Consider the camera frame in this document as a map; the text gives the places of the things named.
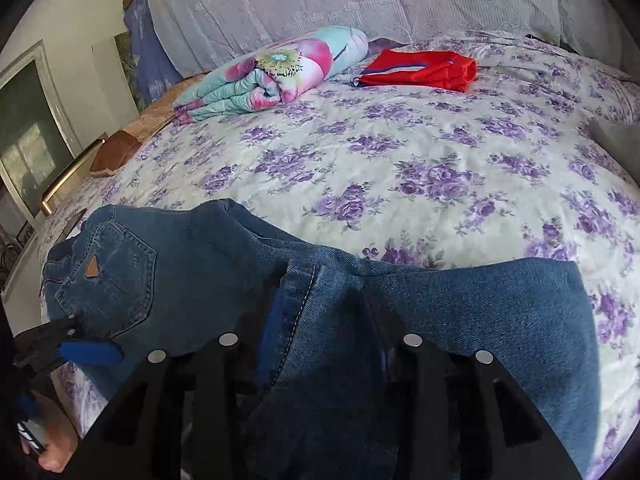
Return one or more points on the brass rail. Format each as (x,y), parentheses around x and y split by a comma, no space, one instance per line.
(75,175)

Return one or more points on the folded red garment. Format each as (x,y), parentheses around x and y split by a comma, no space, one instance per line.
(420,67)

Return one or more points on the blue denim pants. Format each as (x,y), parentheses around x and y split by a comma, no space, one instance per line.
(450,320)

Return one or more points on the dark flat object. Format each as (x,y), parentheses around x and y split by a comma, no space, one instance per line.
(72,227)

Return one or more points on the person's left hand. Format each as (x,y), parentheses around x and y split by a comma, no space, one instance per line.
(57,440)

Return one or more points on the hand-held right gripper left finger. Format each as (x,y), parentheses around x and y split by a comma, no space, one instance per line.
(272,330)

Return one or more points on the blue patterned cloth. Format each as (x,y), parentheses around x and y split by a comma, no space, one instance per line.
(147,45)

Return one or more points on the wall picture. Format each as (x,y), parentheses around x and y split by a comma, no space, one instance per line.
(122,70)

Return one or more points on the purple cloth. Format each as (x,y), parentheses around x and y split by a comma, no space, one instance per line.
(380,46)

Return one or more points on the white framed mirror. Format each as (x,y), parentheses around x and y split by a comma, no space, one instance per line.
(30,130)

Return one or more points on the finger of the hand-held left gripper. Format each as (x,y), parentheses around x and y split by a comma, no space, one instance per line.
(92,352)
(45,337)

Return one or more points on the brown quilted cloth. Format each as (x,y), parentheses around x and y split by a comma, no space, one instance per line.
(145,125)

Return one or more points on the grey garment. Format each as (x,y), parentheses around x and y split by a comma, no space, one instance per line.
(617,150)

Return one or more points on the purple floral bed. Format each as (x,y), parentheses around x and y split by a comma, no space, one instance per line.
(400,175)

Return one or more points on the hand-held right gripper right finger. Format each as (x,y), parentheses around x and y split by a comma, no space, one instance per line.
(415,360)

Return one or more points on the folded floral quilt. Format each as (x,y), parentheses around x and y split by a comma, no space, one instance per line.
(270,72)

